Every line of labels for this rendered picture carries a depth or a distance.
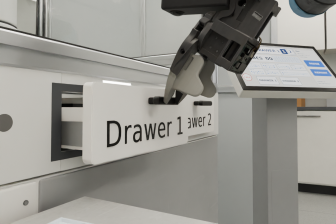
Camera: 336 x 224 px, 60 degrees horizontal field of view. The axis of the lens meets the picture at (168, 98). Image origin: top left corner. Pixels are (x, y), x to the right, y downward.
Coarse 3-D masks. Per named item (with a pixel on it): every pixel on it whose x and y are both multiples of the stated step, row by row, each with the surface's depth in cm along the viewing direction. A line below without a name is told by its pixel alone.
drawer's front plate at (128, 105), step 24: (96, 96) 39; (120, 96) 43; (144, 96) 49; (96, 120) 39; (120, 120) 43; (144, 120) 49; (168, 120) 56; (96, 144) 39; (120, 144) 43; (144, 144) 48; (168, 144) 55
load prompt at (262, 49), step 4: (260, 48) 133; (264, 48) 134; (268, 48) 135; (272, 48) 136; (276, 48) 136; (280, 48) 137; (284, 48) 138; (288, 48) 139; (256, 52) 130; (260, 52) 131; (264, 52) 132; (268, 52) 132; (272, 52) 133; (276, 52) 134; (280, 52) 135; (284, 52) 135; (288, 52) 136; (292, 52) 137
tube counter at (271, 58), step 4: (264, 56) 130; (268, 56) 130; (272, 56) 131; (276, 56) 132; (280, 56) 132; (284, 56) 133; (288, 56) 134; (268, 60) 128; (272, 60) 129; (276, 60) 129; (280, 60) 130; (284, 60) 131; (288, 60) 132; (292, 60) 132; (296, 60) 133
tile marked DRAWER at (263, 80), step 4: (256, 76) 118; (260, 76) 119; (264, 76) 120; (268, 76) 120; (272, 76) 121; (260, 80) 117; (264, 80) 118; (268, 80) 118; (272, 80) 119; (276, 80) 119; (276, 84) 118
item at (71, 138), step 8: (64, 112) 43; (72, 112) 42; (80, 112) 42; (64, 120) 43; (72, 120) 42; (80, 120) 42; (64, 128) 43; (72, 128) 42; (80, 128) 41; (64, 136) 43; (72, 136) 42; (80, 136) 41; (64, 144) 43; (72, 144) 42; (80, 144) 41
